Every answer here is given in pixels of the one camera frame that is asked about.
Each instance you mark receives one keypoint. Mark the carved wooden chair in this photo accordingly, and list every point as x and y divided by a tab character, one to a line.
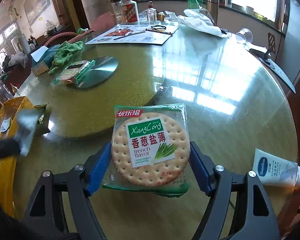
271	41

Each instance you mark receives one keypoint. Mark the grey refrigerator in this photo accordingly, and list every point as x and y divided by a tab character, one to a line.
297	42

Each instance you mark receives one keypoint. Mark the round cracker packet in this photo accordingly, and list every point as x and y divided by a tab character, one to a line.
150	150

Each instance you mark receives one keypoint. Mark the green cloth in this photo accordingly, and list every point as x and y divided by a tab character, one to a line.
65	52

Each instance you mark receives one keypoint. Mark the clear green-edged biscuit packet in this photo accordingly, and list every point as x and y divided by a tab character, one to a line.
70	73

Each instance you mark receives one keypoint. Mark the small glass bottle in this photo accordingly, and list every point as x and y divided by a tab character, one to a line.
151	13

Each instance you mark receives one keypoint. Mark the printed menu sheet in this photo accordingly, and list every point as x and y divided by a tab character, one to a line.
140	38

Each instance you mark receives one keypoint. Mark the white liquor bottle red label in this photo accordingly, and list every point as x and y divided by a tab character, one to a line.
130	11

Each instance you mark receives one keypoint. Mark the clear bottle with black cap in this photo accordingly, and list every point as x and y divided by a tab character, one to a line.
118	11

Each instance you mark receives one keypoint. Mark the large yellow snack bag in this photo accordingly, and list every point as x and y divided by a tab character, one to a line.
7	120

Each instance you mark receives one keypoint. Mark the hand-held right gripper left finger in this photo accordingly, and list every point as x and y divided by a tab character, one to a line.
98	170

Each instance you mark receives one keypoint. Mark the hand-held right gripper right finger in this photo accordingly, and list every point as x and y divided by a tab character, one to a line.
200	170

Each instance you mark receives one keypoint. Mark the white cup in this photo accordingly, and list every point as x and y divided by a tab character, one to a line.
250	10

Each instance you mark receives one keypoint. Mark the stainless steel cup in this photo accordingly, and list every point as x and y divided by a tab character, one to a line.
212	7

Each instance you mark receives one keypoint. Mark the black phone stand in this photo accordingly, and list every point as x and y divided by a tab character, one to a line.
267	57

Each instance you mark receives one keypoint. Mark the round metal disc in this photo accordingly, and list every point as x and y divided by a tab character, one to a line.
102	70

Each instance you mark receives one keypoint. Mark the pink chair back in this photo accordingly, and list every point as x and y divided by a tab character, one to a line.
102	22

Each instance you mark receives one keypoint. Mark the clear plastic container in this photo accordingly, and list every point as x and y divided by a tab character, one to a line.
1	91

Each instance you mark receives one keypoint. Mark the clear drinking glass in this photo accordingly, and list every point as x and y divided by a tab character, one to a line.
245	36

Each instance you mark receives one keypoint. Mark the framed wall painting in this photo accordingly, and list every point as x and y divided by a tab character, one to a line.
37	3

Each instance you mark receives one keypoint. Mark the white plastic bag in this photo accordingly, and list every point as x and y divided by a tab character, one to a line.
197	21

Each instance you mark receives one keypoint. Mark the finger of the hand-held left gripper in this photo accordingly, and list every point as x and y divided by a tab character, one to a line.
3	148

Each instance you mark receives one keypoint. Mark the teal tissue box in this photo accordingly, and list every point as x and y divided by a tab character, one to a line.
43	60

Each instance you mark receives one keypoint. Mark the dark pen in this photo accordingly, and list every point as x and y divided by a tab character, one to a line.
130	35

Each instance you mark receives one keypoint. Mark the white lotion tube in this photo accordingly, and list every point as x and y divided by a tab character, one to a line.
275	170

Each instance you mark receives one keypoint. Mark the white kettle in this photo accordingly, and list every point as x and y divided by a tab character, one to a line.
23	43

